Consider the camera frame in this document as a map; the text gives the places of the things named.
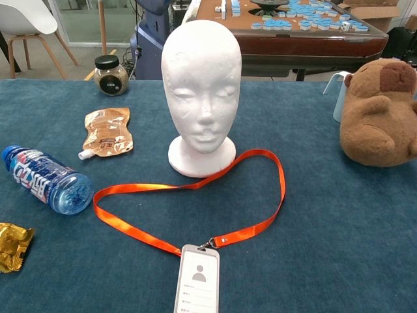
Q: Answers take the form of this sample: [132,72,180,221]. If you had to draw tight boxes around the orange lanyard strap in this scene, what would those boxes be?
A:
[93,149,287,257]

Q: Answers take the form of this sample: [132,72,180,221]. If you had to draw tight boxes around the white ID badge holder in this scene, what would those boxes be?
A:
[173,239,221,313]

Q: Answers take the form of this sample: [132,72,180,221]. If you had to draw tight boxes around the white foam mannequin head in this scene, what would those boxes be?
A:
[160,19,242,179]

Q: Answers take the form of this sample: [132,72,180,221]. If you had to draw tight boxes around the blue table cloth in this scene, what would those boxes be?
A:
[0,79,417,313]

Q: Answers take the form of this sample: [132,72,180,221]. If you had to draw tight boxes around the brown spout drink pouch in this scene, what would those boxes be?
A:
[78,107,135,161]

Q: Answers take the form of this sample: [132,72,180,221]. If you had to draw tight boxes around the glass jar black lid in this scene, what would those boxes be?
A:
[93,55,130,97]

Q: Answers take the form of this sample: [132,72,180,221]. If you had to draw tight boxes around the blue machine base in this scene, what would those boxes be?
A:
[130,0,173,81]

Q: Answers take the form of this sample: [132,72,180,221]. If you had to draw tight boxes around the brown mahjong table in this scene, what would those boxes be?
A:
[182,0,390,82]

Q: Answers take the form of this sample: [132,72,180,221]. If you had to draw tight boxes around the blue plastic drink bottle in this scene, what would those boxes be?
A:
[1,145,95,215]

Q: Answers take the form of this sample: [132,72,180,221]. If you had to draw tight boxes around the brown capybara plush toy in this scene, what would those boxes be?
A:
[339,57,417,168]

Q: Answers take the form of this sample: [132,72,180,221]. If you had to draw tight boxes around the wooden pole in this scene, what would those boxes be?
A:
[98,0,108,55]

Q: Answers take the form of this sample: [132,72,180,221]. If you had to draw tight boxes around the gold foil snack pack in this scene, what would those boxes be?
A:
[0,222,36,274]

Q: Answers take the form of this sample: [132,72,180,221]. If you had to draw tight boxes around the brown cardboard box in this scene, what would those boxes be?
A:
[338,0,417,33]

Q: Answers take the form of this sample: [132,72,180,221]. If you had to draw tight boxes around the black bag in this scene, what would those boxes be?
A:
[382,26,417,69]

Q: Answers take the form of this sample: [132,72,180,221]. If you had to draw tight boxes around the white chair wooden legs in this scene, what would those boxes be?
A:
[0,0,79,80]

